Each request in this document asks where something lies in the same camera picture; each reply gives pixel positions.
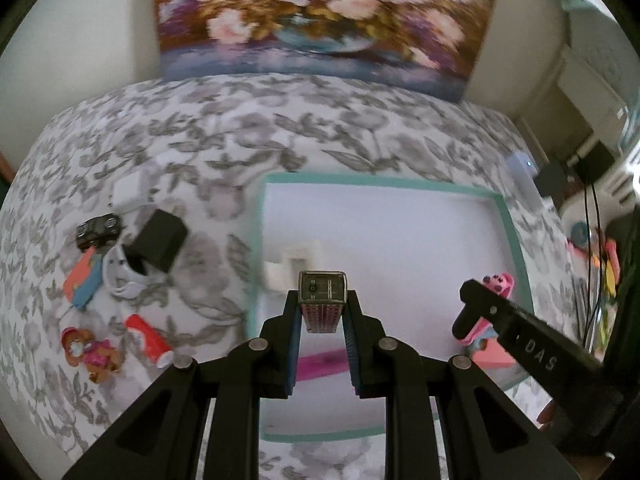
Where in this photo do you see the white square adapter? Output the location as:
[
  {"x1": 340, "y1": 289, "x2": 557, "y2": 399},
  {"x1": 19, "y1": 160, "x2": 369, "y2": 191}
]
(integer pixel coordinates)
[{"x1": 110, "y1": 172, "x2": 151, "y2": 211}]

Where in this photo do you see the white router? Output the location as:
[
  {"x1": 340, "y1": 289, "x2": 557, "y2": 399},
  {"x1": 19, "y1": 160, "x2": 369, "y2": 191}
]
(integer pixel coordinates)
[{"x1": 506, "y1": 152, "x2": 546, "y2": 211}]

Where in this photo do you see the small black box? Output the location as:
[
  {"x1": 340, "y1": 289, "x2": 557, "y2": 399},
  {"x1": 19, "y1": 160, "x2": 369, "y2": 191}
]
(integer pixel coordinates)
[{"x1": 535, "y1": 160, "x2": 571, "y2": 197}]

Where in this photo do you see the black cable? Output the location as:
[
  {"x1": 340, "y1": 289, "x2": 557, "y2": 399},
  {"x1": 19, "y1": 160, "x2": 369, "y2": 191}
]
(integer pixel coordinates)
[{"x1": 580, "y1": 180, "x2": 603, "y2": 351}]

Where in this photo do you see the orange and blue toy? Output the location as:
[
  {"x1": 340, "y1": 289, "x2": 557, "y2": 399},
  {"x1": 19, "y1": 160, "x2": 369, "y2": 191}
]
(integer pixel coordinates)
[{"x1": 63, "y1": 250, "x2": 104, "y2": 311}]

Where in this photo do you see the white charger plug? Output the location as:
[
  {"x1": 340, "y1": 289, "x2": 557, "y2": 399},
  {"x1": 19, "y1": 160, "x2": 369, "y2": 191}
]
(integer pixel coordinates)
[{"x1": 264, "y1": 242, "x2": 322, "y2": 295}]

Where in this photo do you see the floral painting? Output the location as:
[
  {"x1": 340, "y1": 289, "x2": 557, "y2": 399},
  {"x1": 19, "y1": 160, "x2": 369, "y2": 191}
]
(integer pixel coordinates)
[{"x1": 150, "y1": 0, "x2": 503, "y2": 103}]

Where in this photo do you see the pink stick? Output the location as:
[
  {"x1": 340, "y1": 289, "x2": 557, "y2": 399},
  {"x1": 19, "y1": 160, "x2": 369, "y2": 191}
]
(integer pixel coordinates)
[{"x1": 297, "y1": 351, "x2": 349, "y2": 380}]

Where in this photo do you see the red and white tube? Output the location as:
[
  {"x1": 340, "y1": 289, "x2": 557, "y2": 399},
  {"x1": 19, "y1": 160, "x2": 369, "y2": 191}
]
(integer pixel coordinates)
[{"x1": 124, "y1": 314, "x2": 174, "y2": 370}]

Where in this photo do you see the pink toy figure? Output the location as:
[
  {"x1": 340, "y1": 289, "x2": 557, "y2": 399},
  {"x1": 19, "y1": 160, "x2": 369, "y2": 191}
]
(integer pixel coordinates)
[{"x1": 462, "y1": 272, "x2": 517, "y2": 346}]

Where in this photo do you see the black toy car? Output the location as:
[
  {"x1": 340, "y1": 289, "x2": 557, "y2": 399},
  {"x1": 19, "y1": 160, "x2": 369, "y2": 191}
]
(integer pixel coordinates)
[{"x1": 76, "y1": 213, "x2": 123, "y2": 252}]

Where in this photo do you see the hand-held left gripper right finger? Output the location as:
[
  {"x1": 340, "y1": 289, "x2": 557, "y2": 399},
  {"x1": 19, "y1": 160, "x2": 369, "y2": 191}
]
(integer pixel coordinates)
[{"x1": 343, "y1": 290, "x2": 581, "y2": 480}]

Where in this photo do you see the grey floral bedspread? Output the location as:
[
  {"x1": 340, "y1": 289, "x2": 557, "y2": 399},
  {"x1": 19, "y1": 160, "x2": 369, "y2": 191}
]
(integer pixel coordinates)
[{"x1": 0, "y1": 74, "x2": 588, "y2": 480}]

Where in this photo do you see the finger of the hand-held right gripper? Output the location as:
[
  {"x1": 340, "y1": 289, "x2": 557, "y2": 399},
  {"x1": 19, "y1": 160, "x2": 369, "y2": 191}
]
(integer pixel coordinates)
[{"x1": 451, "y1": 279, "x2": 516, "y2": 343}]

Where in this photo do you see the white box with teal rim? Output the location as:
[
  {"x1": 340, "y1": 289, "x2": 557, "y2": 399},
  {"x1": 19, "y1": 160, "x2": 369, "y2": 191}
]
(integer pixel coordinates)
[{"x1": 246, "y1": 172, "x2": 534, "y2": 444}]

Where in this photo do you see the colourful toy pile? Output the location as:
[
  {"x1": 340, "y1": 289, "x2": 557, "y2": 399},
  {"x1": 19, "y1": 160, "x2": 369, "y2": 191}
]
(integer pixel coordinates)
[{"x1": 565, "y1": 220, "x2": 623, "y2": 301}]

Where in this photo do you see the small toy bus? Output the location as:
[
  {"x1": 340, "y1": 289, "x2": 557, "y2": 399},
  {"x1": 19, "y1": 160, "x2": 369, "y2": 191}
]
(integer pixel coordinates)
[{"x1": 298, "y1": 270, "x2": 348, "y2": 335}]

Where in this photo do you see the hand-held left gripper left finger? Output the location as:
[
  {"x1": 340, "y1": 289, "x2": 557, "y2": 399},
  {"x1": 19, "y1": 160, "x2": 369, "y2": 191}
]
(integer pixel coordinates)
[{"x1": 62, "y1": 290, "x2": 302, "y2": 480}]

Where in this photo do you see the bear toy figure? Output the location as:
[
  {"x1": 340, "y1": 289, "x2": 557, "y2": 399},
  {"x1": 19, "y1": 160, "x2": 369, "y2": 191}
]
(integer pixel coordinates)
[{"x1": 61, "y1": 327, "x2": 123, "y2": 385}]

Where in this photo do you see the salmon pink card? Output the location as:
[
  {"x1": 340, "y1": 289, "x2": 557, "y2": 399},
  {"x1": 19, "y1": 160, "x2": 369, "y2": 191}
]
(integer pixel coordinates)
[{"x1": 467, "y1": 335, "x2": 521, "y2": 369}]

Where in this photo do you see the white cabinet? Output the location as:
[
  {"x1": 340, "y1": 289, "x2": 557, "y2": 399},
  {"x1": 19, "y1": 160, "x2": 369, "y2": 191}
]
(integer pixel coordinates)
[{"x1": 552, "y1": 0, "x2": 640, "y2": 151}]

